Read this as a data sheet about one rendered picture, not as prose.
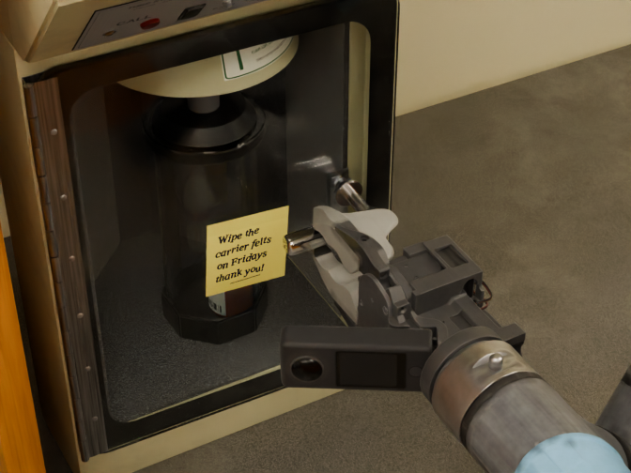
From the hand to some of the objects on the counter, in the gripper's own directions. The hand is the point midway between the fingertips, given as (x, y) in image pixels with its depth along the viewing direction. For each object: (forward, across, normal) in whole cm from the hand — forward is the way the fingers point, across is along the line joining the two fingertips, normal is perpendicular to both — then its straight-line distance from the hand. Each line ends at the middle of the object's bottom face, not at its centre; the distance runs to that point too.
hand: (315, 236), depth 114 cm
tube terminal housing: (+18, -26, +6) cm, 32 cm away
